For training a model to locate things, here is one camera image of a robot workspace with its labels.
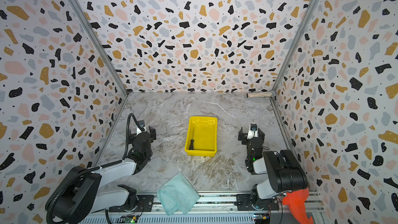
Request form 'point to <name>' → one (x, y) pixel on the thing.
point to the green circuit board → (128, 219)
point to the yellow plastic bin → (203, 130)
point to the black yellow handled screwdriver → (191, 145)
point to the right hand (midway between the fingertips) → (250, 125)
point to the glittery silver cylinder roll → (261, 94)
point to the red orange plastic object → (296, 200)
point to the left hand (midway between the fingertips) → (139, 127)
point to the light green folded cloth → (176, 193)
